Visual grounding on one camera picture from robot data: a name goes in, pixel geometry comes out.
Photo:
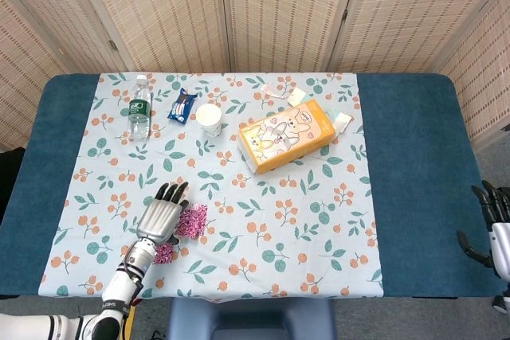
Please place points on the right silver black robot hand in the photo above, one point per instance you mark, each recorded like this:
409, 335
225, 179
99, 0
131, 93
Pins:
502, 248

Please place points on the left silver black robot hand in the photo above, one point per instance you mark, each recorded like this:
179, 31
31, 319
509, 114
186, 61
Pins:
157, 220

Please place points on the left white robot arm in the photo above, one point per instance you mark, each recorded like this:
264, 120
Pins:
123, 288

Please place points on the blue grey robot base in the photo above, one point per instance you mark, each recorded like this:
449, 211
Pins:
255, 316

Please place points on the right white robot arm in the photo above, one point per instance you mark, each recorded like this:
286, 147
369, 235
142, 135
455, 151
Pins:
503, 302

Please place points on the floral fruit print tablecloth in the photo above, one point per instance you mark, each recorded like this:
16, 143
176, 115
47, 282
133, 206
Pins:
255, 196

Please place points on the clear plastic water bottle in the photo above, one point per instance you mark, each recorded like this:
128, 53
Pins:
139, 117

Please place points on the yellow strip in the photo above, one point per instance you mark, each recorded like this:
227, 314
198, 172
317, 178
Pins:
129, 324

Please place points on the white paper cup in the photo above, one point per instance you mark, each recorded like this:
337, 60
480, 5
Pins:
208, 117

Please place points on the blue cookie snack packet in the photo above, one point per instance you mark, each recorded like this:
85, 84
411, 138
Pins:
181, 107

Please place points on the teal fabric table cover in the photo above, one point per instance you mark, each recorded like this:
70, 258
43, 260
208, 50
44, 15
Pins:
414, 157

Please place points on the black object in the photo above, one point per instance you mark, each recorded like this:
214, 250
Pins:
10, 180

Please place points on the yellow cartoon tissue pack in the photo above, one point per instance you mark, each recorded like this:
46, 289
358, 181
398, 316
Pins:
287, 137

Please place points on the clear pink plastic wrapper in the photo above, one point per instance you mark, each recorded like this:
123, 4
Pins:
273, 91

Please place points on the small white paper tag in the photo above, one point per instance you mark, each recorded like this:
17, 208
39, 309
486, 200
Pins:
296, 96

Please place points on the white mint paper packet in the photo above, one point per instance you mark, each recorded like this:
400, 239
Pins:
342, 121

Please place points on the woven folding screen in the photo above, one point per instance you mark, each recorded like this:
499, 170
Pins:
279, 9

